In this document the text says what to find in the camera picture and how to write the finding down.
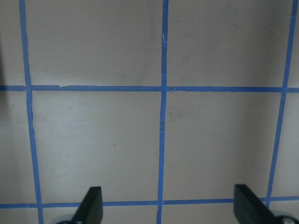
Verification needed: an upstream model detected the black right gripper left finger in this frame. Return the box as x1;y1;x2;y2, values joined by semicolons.
71;186;103;224

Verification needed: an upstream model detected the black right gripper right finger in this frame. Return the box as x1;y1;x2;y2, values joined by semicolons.
234;184;277;224

